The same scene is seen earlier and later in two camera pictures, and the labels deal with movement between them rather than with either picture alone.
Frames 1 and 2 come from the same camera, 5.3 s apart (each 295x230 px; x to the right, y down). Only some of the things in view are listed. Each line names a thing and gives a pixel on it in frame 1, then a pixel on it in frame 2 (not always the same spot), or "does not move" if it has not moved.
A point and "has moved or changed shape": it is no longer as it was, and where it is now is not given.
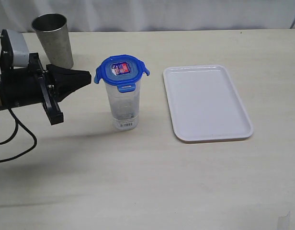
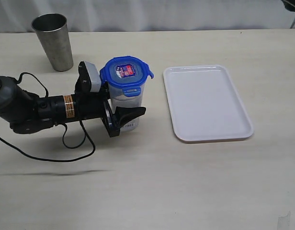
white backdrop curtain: (89, 16) does not move
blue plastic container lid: (122, 70) has moved or changed shape
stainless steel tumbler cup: (52, 28) does not move
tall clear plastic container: (125, 106) has moved or changed shape
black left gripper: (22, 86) to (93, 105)
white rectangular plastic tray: (204, 105) does not move
